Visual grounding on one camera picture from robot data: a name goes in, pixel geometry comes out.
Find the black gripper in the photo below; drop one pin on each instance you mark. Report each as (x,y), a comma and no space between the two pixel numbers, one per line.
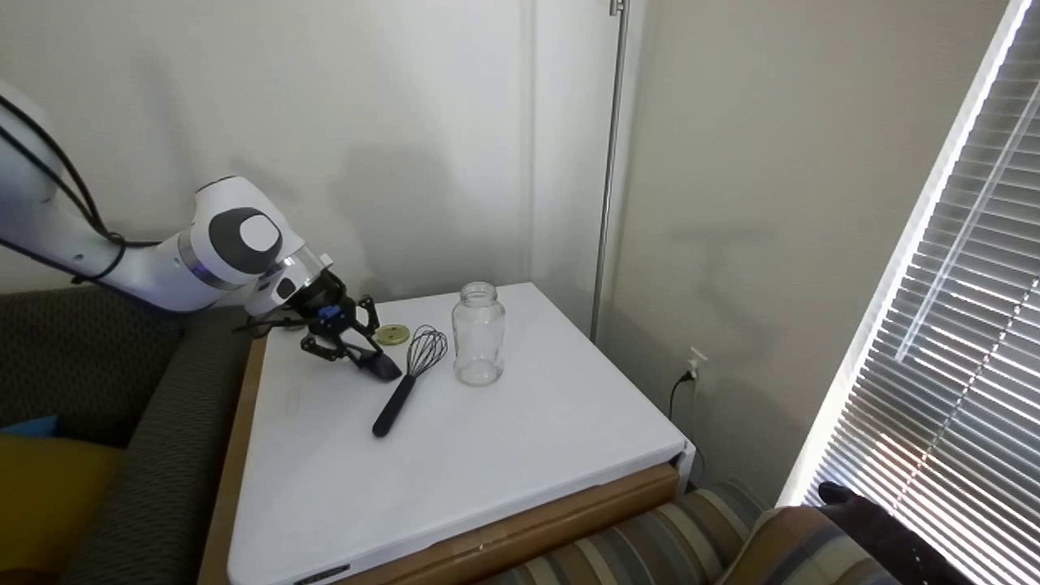
(330,313)

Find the dark blue spatula spoon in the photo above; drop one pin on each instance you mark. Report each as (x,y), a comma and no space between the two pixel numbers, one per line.
(374,363)

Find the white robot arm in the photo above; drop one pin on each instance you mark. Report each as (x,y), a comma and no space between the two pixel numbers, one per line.
(235,241)

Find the yellow jar lid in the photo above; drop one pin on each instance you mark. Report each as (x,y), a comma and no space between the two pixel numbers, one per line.
(390,336)

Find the clear glass jar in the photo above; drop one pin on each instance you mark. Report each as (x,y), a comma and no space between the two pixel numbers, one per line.
(478,336)

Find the grey sofa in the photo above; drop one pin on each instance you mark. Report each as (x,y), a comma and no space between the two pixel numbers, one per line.
(154,385)

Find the blue cushion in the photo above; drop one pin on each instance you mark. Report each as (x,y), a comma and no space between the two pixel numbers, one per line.
(36,427)

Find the mustard yellow cushion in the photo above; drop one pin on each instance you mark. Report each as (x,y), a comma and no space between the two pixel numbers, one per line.
(51,496)

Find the white corner pipe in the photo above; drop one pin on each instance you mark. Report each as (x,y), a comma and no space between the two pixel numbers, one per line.
(620,18)

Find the striped armchair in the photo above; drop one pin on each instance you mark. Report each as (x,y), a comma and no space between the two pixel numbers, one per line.
(717,538)

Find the white window blinds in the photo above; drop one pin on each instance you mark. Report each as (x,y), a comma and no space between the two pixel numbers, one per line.
(934,413)

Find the black wire whisk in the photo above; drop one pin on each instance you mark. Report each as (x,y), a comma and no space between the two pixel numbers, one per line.
(424,352)

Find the wall outlet with plug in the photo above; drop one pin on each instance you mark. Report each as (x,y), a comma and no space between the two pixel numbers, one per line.
(687,381)

